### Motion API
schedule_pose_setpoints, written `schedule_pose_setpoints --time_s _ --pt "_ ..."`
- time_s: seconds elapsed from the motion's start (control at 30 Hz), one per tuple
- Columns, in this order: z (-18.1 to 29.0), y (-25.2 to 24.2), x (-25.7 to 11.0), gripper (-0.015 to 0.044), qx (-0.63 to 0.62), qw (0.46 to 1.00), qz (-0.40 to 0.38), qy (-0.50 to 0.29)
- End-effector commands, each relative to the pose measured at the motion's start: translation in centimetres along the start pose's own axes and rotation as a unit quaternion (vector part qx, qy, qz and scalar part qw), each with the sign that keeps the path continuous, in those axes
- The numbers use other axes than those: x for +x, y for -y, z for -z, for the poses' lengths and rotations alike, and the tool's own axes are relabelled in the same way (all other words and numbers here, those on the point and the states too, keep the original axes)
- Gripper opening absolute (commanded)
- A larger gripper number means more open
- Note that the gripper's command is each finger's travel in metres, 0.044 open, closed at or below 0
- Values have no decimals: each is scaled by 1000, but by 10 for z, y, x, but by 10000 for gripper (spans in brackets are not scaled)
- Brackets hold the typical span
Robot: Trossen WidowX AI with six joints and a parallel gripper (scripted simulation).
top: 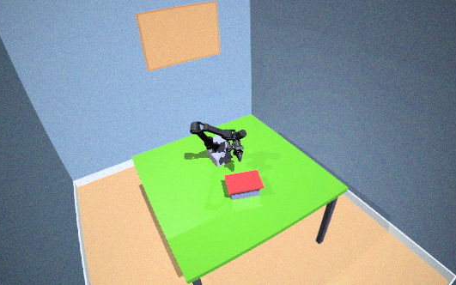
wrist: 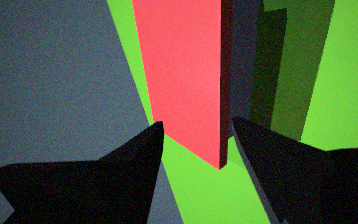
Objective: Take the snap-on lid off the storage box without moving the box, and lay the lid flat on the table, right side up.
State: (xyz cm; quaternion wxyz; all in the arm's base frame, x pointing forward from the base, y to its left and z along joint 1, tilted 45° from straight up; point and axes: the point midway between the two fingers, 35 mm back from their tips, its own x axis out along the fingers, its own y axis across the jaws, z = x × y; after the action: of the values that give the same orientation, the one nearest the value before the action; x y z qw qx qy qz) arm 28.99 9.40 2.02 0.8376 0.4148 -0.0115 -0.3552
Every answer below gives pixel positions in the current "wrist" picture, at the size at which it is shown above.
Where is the pink rectangular panel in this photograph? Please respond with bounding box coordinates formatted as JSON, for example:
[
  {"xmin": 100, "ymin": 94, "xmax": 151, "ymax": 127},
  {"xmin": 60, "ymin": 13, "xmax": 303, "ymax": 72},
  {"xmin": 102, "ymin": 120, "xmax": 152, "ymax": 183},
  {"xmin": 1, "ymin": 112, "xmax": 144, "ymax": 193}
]
[{"xmin": 131, "ymin": 0, "xmax": 233, "ymax": 170}]

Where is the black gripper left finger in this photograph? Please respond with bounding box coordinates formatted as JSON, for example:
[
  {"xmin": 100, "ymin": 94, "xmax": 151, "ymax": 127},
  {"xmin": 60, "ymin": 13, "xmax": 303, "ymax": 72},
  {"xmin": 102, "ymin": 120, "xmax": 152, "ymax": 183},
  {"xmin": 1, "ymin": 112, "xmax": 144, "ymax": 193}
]
[{"xmin": 0, "ymin": 121, "xmax": 164, "ymax": 224}]

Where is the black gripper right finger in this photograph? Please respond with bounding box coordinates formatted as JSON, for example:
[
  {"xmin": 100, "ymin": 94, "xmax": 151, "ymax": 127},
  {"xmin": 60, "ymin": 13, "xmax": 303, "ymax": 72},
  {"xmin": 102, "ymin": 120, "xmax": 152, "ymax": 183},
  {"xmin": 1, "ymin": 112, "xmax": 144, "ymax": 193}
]
[{"xmin": 232, "ymin": 117, "xmax": 358, "ymax": 224}]

